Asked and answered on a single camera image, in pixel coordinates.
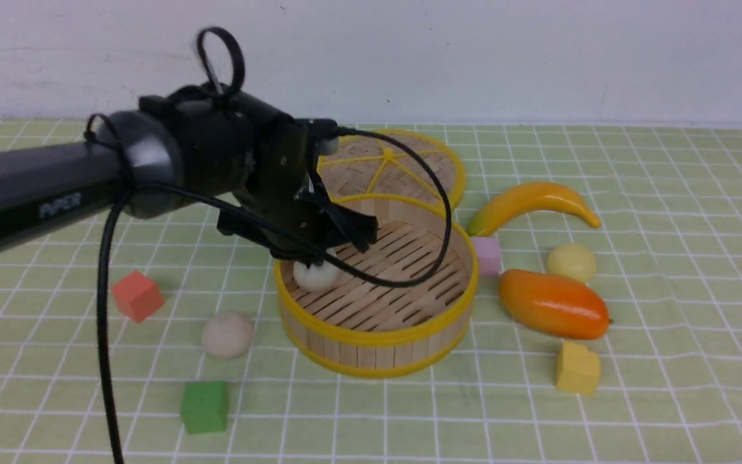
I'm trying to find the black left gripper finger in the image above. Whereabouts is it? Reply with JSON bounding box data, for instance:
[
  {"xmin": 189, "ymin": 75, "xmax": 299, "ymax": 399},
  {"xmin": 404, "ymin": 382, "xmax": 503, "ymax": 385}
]
[
  {"xmin": 271, "ymin": 242, "xmax": 345, "ymax": 268},
  {"xmin": 300, "ymin": 191, "xmax": 379, "ymax": 252}
]

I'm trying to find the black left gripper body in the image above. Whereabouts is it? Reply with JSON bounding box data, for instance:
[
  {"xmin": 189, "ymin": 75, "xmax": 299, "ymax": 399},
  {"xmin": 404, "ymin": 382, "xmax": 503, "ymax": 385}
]
[{"xmin": 139, "ymin": 90, "xmax": 338, "ymax": 258}]

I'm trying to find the white bun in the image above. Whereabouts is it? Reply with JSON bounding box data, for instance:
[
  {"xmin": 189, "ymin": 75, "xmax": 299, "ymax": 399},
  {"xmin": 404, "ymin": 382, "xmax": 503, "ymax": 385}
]
[
  {"xmin": 292, "ymin": 262, "xmax": 341, "ymax": 293},
  {"xmin": 200, "ymin": 311, "xmax": 255, "ymax": 359}
]

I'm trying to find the yellow bun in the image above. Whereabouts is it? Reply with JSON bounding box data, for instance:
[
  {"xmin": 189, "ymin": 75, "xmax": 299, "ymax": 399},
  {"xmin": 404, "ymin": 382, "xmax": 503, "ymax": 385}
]
[{"xmin": 546, "ymin": 242, "xmax": 597, "ymax": 283}]

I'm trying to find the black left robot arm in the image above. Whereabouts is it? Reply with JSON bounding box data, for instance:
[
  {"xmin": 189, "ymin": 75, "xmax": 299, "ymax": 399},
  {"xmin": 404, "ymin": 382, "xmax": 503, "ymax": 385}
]
[{"xmin": 0, "ymin": 85, "xmax": 377, "ymax": 262}]

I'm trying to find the bamboo steamer lid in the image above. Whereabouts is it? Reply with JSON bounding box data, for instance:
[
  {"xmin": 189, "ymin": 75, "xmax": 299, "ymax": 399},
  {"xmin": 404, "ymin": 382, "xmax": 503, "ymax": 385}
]
[{"xmin": 318, "ymin": 129, "xmax": 466, "ymax": 209}]

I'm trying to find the bamboo steamer tray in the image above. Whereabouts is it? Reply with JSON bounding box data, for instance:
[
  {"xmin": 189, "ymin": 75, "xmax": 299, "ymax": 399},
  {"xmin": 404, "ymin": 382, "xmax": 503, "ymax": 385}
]
[{"xmin": 273, "ymin": 195, "xmax": 479, "ymax": 378}]

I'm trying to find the pink foam cube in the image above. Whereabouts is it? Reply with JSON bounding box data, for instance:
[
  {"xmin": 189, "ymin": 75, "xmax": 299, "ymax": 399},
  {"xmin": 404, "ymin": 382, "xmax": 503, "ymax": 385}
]
[{"xmin": 471, "ymin": 236, "xmax": 502, "ymax": 277}]

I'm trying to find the yellow toy banana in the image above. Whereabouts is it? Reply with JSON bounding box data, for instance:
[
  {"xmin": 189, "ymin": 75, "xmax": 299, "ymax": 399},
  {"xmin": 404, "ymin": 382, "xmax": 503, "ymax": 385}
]
[{"xmin": 466, "ymin": 181, "xmax": 602, "ymax": 237}]

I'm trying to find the red foam cube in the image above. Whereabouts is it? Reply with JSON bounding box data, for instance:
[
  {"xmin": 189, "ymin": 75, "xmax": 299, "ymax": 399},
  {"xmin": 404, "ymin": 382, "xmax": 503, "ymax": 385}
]
[{"xmin": 111, "ymin": 270, "xmax": 165, "ymax": 324}]

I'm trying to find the green foam cube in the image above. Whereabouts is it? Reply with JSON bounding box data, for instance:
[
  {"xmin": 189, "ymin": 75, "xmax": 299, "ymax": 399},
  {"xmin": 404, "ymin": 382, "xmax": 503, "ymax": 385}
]
[{"xmin": 180, "ymin": 381, "xmax": 230, "ymax": 434}]

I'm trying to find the orange toy mango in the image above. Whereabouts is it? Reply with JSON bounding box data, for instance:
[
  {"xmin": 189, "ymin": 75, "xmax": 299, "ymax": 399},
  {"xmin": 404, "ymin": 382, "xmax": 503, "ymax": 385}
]
[{"xmin": 498, "ymin": 268, "xmax": 612, "ymax": 340}]

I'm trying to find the yellow foam block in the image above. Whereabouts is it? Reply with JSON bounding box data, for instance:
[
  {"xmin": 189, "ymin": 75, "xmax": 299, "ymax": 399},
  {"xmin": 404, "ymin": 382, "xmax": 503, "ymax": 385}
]
[{"xmin": 555, "ymin": 340, "xmax": 602, "ymax": 396}]

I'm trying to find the green checkered tablecloth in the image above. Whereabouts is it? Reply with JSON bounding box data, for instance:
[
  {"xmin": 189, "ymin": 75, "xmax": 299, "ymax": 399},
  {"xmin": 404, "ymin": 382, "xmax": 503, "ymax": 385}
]
[{"xmin": 0, "ymin": 118, "xmax": 742, "ymax": 464}]

